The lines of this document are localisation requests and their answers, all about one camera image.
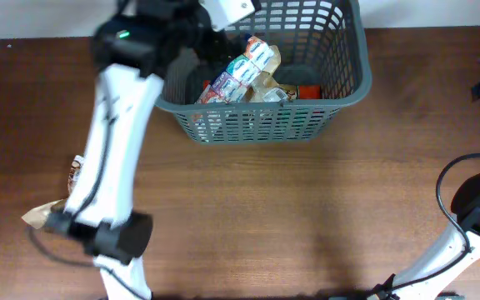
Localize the beige snack bag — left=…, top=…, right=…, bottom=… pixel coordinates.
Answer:
left=245, top=45, right=299, bottom=103

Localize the brown snack bag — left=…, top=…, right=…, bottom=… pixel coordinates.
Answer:
left=21, top=155, right=84, bottom=229

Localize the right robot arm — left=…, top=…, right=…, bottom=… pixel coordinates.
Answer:
left=366, top=153, right=480, bottom=300

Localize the grey plastic shopping basket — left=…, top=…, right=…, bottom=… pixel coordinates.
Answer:
left=156, top=0, right=372, bottom=144

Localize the multicolour tissue pack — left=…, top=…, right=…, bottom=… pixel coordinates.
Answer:
left=196, top=35, right=281, bottom=104

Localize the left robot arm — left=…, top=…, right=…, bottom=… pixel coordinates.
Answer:
left=44, top=0, right=261, bottom=299

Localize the orange pasta packet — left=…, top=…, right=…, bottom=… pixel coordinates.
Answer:
left=197, top=79, right=322, bottom=104

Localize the green lid spice jar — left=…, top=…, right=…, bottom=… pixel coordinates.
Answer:
left=284, top=108, right=309, bottom=138

